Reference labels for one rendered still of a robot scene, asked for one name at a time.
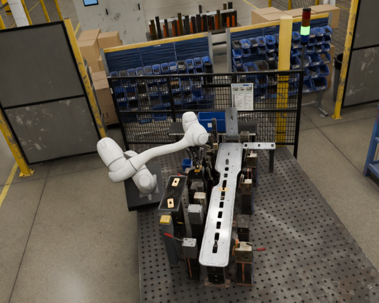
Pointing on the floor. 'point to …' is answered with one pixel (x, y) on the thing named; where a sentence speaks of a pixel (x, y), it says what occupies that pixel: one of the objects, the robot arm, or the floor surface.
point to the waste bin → (337, 74)
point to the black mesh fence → (207, 104)
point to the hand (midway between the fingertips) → (197, 164)
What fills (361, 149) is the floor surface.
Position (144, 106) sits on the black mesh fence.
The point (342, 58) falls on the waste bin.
